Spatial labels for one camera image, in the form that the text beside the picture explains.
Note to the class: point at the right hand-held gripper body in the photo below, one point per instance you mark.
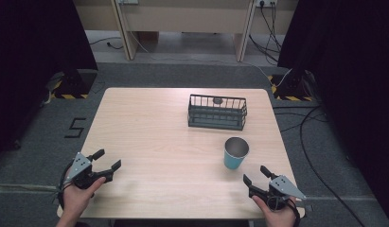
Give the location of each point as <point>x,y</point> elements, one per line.
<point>279,190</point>

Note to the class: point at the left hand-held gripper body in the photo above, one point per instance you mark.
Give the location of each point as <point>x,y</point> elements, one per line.
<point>80,171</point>

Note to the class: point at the blue paper cup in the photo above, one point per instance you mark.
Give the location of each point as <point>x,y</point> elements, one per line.
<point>234,153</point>

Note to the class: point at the person's right hand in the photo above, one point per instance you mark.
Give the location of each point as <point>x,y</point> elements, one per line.
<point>275,214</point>

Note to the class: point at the person's left hand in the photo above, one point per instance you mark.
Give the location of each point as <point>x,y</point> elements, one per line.
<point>78,197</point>

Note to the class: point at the black stand base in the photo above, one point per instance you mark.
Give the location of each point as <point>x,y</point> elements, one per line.
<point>74,84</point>
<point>292,86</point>

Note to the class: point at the black curtain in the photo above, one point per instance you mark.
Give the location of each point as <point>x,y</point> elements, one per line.
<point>346,78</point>
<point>37,63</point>

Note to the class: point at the white power strip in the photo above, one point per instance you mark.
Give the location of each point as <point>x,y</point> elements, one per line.
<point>128,1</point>

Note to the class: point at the beige wooden desk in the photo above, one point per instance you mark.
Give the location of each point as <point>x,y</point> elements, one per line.
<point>182,19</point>

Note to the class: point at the white wall socket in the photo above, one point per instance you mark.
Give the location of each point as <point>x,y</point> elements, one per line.
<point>265,3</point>

